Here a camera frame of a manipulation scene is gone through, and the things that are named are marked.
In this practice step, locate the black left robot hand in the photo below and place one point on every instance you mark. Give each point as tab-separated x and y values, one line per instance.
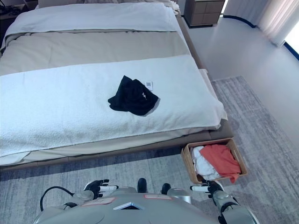
98	183

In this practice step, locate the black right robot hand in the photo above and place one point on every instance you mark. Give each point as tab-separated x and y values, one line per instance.
213	186

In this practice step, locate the black garment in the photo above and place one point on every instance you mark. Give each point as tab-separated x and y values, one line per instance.
133	98

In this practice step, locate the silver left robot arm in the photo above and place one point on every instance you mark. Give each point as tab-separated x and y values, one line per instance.
85	194

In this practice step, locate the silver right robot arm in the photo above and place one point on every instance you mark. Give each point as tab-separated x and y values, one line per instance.
225	200

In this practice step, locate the wicker laundry basket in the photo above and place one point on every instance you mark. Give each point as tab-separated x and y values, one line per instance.
188	161

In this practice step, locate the bed with beige sheet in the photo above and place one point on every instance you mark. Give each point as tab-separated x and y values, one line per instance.
224	130

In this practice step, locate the white cloth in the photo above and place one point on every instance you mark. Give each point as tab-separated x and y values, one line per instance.
203	163

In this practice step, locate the orange cloth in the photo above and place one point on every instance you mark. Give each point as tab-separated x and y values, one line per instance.
219	158

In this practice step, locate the silver right robot leg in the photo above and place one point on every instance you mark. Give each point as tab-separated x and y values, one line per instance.
178	194

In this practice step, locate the silver robot leg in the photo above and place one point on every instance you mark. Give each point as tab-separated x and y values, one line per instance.
141	184
178	194

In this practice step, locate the silver left robot leg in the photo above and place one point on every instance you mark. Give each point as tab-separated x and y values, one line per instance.
141	184

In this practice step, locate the silver robot torso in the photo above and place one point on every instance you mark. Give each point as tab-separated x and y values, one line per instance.
140	212

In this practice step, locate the grey rug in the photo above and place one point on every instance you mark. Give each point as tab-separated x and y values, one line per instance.
257	130

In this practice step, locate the white terry blanket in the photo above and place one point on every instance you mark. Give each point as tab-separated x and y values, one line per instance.
58	105

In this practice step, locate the white QR code tag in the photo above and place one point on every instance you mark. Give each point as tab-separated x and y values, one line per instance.
149	85

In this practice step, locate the blue floor strip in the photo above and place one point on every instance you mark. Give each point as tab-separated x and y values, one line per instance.
243	21
292	47

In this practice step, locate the wooden nightstand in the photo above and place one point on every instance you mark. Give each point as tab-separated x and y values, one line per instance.
203	11

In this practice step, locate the white sheer curtain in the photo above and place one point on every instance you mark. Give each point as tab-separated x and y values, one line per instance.
278	18

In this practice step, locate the cream throw cloth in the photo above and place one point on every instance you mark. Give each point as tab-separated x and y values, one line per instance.
174	7

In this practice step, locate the dark bedside table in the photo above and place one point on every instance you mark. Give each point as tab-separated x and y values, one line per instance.
14	9

